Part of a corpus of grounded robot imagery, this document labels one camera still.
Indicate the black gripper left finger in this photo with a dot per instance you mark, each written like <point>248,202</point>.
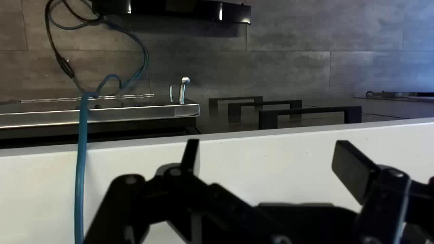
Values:
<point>199,213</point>

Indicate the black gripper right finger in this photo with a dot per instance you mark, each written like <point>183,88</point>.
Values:
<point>395,209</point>

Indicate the black stove grate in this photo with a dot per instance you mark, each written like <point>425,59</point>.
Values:
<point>269,111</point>

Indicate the black wall shelf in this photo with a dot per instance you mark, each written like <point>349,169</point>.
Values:
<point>203,9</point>

